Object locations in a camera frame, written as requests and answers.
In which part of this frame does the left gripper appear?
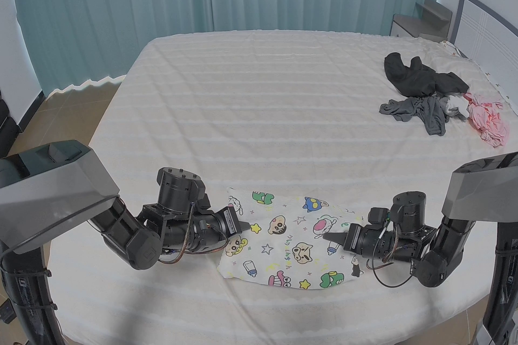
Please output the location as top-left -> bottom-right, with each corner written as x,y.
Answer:
163,207 -> 243,256

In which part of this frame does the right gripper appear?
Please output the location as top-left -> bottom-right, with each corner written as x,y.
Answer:
344,223 -> 411,261

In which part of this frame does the white printed garment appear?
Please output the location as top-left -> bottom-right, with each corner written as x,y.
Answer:
218,187 -> 365,291

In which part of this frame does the bed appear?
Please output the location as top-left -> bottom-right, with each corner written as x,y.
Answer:
45,0 -> 518,345

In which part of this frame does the grey garment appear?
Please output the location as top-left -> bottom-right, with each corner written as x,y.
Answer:
379,95 -> 450,137

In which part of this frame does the pink garment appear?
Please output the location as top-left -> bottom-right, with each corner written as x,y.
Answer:
465,93 -> 510,147

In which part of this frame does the black garment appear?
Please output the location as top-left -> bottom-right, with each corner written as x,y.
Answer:
384,52 -> 470,98

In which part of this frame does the grey bedside table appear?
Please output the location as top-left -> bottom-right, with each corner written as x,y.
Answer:
390,0 -> 453,40

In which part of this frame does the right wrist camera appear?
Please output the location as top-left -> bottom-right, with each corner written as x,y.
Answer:
367,207 -> 390,227

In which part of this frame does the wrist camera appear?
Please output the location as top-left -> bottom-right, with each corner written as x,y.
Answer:
197,192 -> 215,212
367,207 -> 390,227

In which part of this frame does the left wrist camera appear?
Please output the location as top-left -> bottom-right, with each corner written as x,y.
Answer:
197,192 -> 215,212

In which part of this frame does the black cable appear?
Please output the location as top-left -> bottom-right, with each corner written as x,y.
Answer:
365,256 -> 422,288

